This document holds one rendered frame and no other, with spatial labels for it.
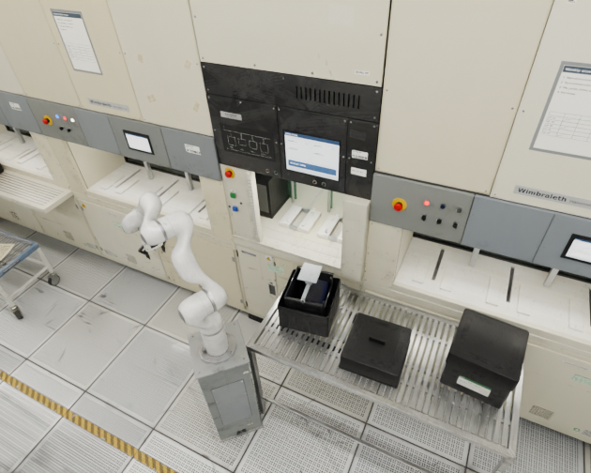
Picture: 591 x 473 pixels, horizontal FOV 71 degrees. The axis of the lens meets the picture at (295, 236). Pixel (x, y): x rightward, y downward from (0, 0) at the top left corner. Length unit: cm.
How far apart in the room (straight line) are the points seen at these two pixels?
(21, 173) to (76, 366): 169
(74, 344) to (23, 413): 54
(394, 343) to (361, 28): 140
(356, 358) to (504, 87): 129
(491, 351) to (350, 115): 119
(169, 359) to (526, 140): 261
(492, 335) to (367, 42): 136
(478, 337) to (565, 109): 100
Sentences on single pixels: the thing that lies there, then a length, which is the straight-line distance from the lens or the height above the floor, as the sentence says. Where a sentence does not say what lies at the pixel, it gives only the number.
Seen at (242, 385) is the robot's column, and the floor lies 56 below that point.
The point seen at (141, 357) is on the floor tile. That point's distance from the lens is 334.
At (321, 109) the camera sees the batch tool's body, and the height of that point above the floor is 182.
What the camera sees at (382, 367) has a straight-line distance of 207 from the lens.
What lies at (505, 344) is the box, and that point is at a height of 101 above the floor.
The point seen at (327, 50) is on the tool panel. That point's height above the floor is 207.
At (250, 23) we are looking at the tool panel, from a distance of 194.
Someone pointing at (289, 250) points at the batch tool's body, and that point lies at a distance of 254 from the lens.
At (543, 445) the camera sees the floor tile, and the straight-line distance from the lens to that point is 312.
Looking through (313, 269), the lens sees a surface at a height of 108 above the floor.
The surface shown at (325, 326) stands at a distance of 218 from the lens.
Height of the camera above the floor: 262
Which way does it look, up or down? 42 degrees down
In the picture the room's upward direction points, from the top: 3 degrees counter-clockwise
